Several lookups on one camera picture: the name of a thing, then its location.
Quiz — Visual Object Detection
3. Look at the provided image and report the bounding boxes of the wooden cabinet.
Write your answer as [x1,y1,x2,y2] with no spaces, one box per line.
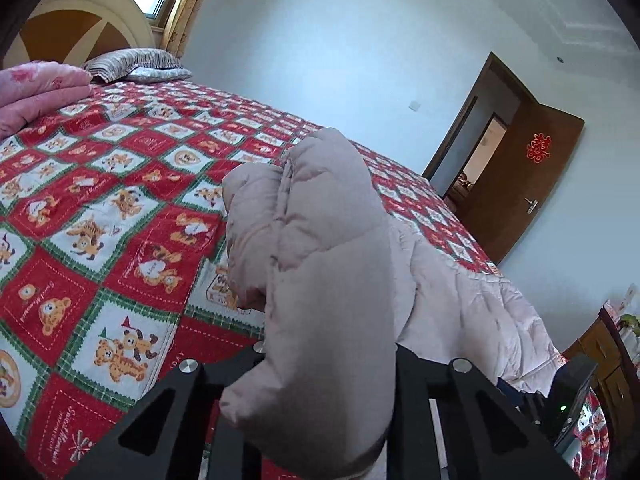
[562,307,640,441]

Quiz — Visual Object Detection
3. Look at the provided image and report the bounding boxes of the pink folded quilt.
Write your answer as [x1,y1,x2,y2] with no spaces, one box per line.
[0,60,94,139]

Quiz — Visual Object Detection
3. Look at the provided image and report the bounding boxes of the cream and brown headboard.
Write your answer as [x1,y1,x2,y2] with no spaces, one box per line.
[2,0,156,71]

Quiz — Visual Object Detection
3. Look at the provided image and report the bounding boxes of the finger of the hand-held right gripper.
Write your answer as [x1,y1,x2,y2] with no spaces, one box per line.
[497,379,538,423]

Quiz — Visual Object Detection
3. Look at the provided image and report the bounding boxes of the striped pillow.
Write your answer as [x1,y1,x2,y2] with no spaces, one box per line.
[82,48,181,84]

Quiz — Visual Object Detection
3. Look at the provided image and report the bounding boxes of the red checkered printed blanket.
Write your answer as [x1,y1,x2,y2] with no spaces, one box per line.
[0,80,613,480]

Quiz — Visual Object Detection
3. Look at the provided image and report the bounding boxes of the beige puffer jacket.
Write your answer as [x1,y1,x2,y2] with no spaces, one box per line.
[219,127,568,480]

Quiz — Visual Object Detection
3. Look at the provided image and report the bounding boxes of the brown wooden door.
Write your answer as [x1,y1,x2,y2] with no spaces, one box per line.
[457,97,586,266]

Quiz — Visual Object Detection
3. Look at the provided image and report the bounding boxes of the grey pillow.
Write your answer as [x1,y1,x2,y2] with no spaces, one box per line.
[127,66,194,83]

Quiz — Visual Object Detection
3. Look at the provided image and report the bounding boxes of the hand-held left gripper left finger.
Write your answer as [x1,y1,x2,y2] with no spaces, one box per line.
[65,341,266,480]

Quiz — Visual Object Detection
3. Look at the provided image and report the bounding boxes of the red paper door decoration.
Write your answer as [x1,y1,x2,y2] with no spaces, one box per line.
[526,132,551,162]

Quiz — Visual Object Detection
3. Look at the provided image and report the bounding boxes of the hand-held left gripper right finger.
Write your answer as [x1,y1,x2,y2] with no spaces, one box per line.
[385,342,581,480]

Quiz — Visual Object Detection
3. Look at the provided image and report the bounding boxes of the yellow lace curtain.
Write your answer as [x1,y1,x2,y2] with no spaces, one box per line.
[160,0,221,58]

